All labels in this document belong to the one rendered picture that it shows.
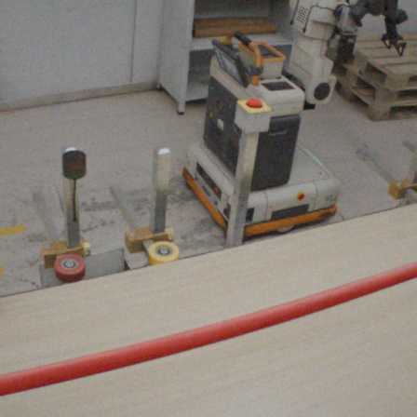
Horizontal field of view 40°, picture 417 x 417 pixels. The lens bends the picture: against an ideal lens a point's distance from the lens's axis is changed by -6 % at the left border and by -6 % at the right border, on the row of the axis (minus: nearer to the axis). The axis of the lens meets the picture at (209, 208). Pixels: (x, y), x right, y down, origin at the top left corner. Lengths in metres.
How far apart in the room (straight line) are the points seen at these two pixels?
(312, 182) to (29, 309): 2.04
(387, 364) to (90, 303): 0.71
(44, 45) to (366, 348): 3.29
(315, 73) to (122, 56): 1.80
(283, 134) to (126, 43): 1.84
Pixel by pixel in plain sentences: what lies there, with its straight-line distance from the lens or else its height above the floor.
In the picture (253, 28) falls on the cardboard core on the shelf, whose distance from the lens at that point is 4.43.
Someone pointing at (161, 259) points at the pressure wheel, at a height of 0.91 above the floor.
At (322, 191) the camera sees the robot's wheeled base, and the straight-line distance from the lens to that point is 3.19.
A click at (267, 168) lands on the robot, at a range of 2.95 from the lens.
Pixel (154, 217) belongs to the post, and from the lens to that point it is 1.69.
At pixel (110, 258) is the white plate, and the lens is 1.78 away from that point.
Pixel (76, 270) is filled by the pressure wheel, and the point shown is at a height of 0.91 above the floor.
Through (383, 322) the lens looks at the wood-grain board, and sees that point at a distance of 1.54.
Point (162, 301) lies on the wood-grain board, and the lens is 1.47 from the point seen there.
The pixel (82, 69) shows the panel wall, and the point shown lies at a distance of 4.37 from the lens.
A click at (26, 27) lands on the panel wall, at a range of 4.16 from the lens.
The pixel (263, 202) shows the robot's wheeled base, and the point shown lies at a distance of 3.00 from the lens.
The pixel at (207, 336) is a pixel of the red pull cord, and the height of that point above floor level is 1.75.
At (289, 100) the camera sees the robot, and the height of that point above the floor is 0.78.
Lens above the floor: 1.92
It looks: 35 degrees down
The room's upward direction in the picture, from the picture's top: 7 degrees clockwise
